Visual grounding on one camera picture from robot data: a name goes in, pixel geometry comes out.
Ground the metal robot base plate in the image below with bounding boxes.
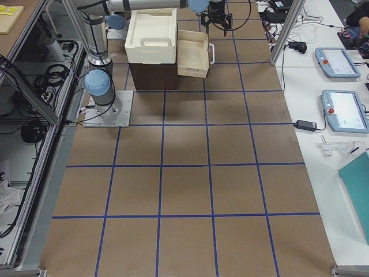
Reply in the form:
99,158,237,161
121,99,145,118
82,91,134,128

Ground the teal box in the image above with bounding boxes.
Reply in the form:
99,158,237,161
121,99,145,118
338,151,368,237

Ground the lower teach pendant tablet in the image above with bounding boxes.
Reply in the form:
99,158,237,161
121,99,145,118
321,89,368,133

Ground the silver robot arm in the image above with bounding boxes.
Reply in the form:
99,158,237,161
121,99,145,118
74,1,134,127

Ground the clear acrylic part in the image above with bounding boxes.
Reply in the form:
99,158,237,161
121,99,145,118
317,136,368,158

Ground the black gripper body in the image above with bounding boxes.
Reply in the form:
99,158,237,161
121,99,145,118
201,10,232,29

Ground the wooden board with yellow parts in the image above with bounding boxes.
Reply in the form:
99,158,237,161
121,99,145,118
0,5,24,35

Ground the black power adapter brick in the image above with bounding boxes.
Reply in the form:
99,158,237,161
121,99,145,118
293,120,318,132

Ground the upper teach pendant tablet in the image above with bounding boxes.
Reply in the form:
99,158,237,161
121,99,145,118
314,47,361,78

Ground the aluminium frame post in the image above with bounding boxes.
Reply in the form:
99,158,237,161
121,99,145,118
269,0,305,66

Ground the cream plastic tray stack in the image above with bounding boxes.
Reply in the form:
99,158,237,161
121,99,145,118
125,8,177,64

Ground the teach pendant tablet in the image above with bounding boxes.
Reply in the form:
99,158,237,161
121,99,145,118
321,89,368,133
314,47,361,78

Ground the cream pulled-out drawer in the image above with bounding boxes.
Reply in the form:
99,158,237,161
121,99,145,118
177,29,215,78

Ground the dark wooden drawer cabinet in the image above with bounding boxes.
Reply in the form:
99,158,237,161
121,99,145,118
129,63,179,91

